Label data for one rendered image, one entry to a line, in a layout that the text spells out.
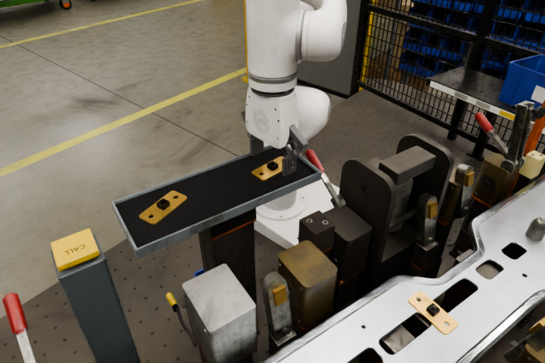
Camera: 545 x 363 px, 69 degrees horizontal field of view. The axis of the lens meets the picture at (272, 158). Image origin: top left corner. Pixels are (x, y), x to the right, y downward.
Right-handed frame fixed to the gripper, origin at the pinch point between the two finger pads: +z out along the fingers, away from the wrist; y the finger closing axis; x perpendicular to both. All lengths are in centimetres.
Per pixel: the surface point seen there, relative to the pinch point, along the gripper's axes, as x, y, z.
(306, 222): -1.5, 10.9, 8.4
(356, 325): -5.8, 27.4, 18.4
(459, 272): 18.0, 34.2, 18.2
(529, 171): 60, 32, 16
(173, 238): -24.5, 3.0, 2.6
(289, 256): -8.5, 13.4, 10.4
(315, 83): 208, -166, 100
